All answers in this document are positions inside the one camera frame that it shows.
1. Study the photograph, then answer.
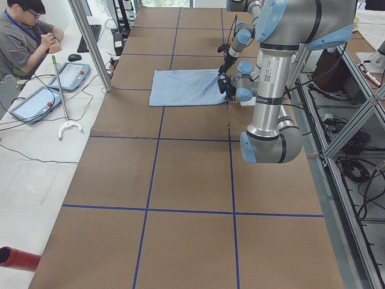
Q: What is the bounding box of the seated person in grey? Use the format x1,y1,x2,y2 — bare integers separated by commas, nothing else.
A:
1,0,64,79

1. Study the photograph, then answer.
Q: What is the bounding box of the teach pendant tablet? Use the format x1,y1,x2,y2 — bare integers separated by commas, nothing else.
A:
54,62,90,92
10,87,61,123

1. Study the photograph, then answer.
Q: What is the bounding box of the black box with label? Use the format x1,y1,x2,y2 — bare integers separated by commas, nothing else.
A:
112,32,125,56

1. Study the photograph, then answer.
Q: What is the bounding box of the red cylinder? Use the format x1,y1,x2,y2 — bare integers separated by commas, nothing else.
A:
1,246,41,272

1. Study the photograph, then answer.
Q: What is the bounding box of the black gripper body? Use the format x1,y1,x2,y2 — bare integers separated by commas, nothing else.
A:
217,43,237,68
217,76,236,101

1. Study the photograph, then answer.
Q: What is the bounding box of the far teach pendant tablet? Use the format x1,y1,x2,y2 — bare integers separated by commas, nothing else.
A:
54,62,90,92

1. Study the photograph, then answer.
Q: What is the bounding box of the near teach pendant tablet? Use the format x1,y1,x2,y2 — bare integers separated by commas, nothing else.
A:
10,87,61,123

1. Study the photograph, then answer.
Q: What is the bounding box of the metal reacher grabber tool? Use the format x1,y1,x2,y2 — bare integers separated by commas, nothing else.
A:
52,55,84,141

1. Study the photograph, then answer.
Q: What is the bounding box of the light blue t-shirt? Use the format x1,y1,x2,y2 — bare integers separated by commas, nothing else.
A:
149,69,225,107

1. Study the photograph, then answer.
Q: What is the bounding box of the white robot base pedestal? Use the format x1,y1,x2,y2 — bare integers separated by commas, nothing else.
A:
231,1,288,105

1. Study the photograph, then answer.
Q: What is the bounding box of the grey aluminium frame post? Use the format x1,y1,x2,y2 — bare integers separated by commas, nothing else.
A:
68,0,112,92

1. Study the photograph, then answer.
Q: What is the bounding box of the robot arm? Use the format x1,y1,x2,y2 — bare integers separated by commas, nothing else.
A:
218,1,357,163
217,0,265,77

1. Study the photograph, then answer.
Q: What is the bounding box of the black computer mouse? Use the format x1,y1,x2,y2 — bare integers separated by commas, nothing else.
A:
67,54,82,62

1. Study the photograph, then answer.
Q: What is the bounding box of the black keyboard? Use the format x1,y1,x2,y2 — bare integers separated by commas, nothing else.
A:
76,23,102,54

